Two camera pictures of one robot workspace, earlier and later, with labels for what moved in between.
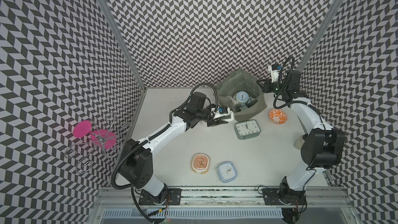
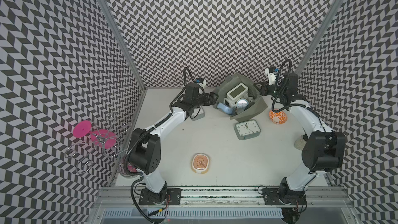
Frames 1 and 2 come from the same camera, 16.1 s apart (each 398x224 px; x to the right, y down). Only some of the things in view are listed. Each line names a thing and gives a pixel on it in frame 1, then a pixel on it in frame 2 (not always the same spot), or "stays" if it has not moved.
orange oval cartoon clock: [200, 163] stays
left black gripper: [214, 122] -> [212, 100]
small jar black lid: [300, 141] stays
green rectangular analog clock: [245, 129] stays
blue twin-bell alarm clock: [242, 97] -> [242, 103]
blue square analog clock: [227, 171] -> [229, 110]
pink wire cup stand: [103, 139] stays
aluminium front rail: [223, 196] stays
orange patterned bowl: [278, 116] stays
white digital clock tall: [222, 111] -> [237, 92]
